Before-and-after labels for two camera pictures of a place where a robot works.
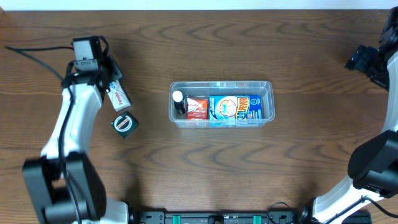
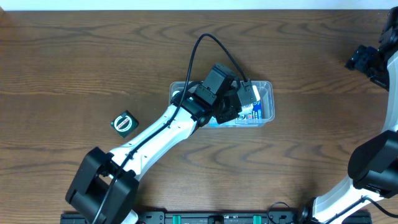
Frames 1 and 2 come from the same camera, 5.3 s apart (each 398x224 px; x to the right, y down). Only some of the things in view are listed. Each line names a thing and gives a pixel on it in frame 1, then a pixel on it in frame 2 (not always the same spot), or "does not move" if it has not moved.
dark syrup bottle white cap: [177, 96] does not move
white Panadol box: [117, 95] to [248, 94]
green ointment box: [125, 124] does not move
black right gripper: [370, 63] does not move
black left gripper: [112, 70] to [228, 109]
